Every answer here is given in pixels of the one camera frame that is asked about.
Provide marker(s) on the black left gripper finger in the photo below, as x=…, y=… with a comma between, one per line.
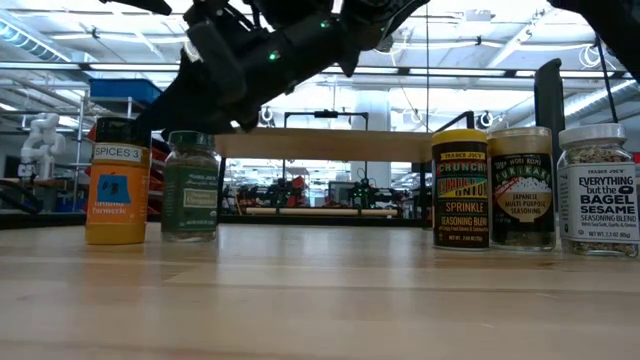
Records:
x=215, y=112
x=172, y=95

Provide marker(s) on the green-lid oregano glass jar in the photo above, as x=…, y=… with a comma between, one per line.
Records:
x=190, y=200

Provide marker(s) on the orange turmeric bottle black lid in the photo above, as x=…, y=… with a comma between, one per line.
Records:
x=117, y=200

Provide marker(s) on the yellow-lid crunchy onion can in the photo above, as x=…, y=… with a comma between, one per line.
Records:
x=460, y=200

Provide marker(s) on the tan-lid furikake seasoning jar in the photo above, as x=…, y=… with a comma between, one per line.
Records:
x=522, y=200

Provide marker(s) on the white-lid bagel sesame jar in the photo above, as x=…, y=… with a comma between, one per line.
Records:
x=597, y=200

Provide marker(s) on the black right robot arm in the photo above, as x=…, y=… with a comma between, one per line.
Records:
x=610, y=25

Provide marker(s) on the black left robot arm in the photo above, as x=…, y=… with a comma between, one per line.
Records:
x=320, y=45

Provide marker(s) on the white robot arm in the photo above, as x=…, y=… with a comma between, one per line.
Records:
x=40, y=140

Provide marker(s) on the wooden shelf riser black legs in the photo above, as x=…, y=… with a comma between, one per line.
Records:
x=325, y=145

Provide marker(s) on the blue storage bin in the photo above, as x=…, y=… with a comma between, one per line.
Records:
x=125, y=90

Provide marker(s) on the floor stand with black cylinder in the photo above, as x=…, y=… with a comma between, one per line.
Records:
x=549, y=100

